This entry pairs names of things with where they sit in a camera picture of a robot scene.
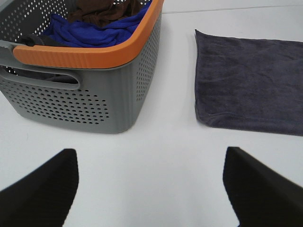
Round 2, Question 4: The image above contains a brown towel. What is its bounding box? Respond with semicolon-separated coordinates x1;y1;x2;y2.
68;0;143;27

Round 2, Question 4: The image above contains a dark grey towel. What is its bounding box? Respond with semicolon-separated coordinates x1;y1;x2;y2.
195;31;303;136
14;34;78;84

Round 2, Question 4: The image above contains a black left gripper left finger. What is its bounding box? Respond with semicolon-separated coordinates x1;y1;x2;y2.
0;148;78;227

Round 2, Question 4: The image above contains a blue towel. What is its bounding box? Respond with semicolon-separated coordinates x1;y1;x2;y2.
43;1;151;48

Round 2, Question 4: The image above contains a grey basket with orange rim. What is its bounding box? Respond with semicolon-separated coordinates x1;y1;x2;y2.
0;0;163;133

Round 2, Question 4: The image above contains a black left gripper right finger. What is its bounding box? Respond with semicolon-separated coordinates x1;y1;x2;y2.
223;147;303;227

